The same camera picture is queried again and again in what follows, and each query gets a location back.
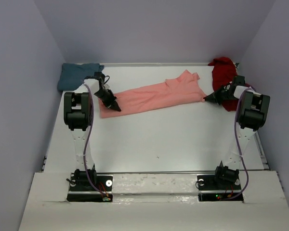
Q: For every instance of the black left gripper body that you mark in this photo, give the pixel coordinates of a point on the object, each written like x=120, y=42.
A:
x=106, y=96

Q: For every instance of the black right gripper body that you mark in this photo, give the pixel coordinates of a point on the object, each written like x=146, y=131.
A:
x=225, y=95

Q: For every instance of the pink t-shirt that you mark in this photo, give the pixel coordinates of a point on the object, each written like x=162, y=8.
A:
x=172, y=92

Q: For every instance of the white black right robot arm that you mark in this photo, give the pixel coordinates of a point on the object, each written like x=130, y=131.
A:
x=251, y=114

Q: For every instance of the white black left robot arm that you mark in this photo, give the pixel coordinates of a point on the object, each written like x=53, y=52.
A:
x=78, y=116

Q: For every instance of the folded teal t-shirt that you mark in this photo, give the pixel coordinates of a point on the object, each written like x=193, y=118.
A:
x=72, y=75

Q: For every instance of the white table edge rail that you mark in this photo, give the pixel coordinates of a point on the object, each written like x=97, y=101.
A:
x=151, y=64

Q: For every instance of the aluminium front rail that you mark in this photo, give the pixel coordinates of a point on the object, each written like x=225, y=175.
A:
x=151, y=172

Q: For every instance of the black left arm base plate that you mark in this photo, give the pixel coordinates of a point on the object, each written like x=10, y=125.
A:
x=82, y=191

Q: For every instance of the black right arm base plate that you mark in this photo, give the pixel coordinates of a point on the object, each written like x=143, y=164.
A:
x=210, y=191

